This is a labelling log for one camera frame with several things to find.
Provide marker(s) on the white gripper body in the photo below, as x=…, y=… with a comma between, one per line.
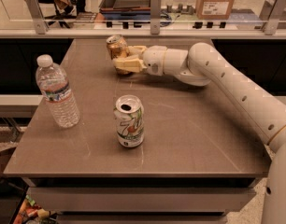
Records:
x=153, y=60

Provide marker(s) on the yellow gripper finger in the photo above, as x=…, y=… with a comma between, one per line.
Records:
x=137, y=50
x=130, y=64

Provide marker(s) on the orange soda can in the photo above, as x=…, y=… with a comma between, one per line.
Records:
x=117, y=47

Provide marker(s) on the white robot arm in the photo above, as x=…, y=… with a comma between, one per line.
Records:
x=202, y=64

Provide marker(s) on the white green 7up can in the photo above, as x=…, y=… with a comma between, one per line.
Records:
x=129, y=112

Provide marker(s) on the grey open tray box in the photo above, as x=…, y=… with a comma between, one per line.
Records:
x=123, y=5

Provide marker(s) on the cardboard box with label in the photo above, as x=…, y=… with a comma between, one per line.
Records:
x=213, y=9

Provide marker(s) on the clear plastic water bottle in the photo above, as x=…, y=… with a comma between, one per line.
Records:
x=54, y=85

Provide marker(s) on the brown table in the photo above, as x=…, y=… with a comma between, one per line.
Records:
x=199, y=159

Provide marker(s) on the colourful snack packages bin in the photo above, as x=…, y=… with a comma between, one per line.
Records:
x=30, y=212

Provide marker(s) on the middle metal railing post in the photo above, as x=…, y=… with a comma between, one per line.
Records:
x=155, y=14

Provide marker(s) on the metal railing post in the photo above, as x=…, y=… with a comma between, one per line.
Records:
x=272, y=23
x=39, y=23
x=155, y=14

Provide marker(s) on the left metal railing post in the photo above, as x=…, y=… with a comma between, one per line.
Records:
x=39, y=23

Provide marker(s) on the right metal railing post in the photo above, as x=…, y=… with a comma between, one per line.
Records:
x=272, y=23

